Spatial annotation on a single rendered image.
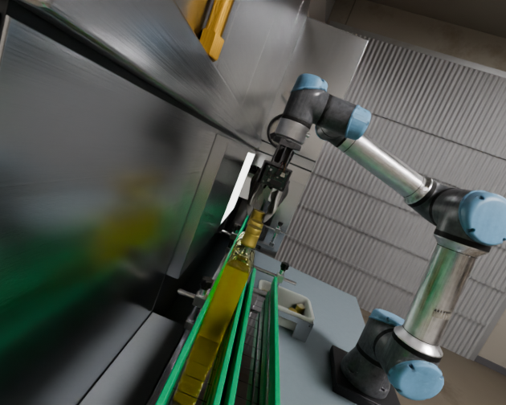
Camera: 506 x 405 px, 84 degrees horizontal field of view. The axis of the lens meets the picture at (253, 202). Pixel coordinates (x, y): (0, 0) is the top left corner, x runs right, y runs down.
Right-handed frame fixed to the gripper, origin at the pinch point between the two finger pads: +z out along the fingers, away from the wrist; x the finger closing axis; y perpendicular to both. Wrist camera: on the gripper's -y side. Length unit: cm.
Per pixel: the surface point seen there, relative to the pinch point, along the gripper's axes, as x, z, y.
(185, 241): -12.9, 9.5, 12.7
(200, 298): -5.1, 20.3, 13.9
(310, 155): 17, -25, -103
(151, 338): -11.0, 28.9, 20.7
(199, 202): -13.0, 0.1, 12.7
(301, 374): 31, 42, -5
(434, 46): 117, -199, -282
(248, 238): -0.1, 3.1, 13.3
